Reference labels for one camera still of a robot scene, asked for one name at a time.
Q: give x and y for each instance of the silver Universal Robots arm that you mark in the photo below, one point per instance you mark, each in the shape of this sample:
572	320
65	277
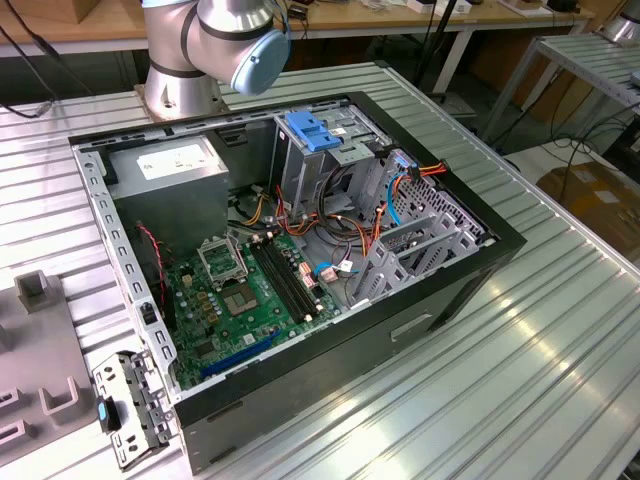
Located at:
170	85

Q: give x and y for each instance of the grey metal disk bay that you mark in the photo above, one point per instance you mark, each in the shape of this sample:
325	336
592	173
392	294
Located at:
385	260

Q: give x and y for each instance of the pink board connector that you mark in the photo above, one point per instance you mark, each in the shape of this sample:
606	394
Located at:
307	277

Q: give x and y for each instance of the black RAM slot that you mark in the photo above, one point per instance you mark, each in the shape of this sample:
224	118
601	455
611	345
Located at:
276	282
283	281
296	277
289	279

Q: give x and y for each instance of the grey optical drive cage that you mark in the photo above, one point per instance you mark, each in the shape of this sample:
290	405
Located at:
305	175

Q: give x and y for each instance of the CPU socket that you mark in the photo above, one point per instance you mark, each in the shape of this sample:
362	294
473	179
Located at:
240	300

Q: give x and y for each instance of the green motherboard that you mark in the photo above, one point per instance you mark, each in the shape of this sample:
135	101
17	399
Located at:
260	325

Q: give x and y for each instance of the blue plastic drive latch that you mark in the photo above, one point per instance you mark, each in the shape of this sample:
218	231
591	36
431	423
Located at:
312	135

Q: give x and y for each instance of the black open PC case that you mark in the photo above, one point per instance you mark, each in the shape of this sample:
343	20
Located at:
325	360

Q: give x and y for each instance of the blue expansion slot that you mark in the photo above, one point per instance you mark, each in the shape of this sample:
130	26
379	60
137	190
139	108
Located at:
235	357

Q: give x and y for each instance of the grey power supply unit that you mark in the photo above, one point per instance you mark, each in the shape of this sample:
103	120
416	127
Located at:
170	200

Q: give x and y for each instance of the white box on desk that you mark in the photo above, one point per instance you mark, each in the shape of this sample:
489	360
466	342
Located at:
425	6
462	6

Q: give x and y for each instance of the black tripod stand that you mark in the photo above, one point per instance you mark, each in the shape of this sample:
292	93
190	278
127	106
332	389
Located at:
447	10

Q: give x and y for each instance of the brown cardboard box with label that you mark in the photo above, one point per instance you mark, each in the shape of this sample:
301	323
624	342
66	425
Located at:
590	195

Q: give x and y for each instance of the black latch with blue tab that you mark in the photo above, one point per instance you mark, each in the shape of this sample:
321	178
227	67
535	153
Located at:
103	412

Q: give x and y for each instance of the grey parts rack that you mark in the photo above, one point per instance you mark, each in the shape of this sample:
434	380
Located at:
45	350

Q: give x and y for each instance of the metal slat side table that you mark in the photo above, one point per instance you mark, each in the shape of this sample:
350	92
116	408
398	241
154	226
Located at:
580	55

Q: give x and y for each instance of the black device on desk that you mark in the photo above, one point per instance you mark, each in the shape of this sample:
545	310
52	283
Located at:
565	5

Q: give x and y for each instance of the black intrusion switch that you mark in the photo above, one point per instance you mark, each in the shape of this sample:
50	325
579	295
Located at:
147	312

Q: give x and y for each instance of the wooden desk white frame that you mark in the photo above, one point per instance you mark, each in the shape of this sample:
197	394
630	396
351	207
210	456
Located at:
350	20

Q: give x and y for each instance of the grey metal slot bracket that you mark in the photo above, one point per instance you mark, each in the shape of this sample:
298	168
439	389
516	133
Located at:
145	400

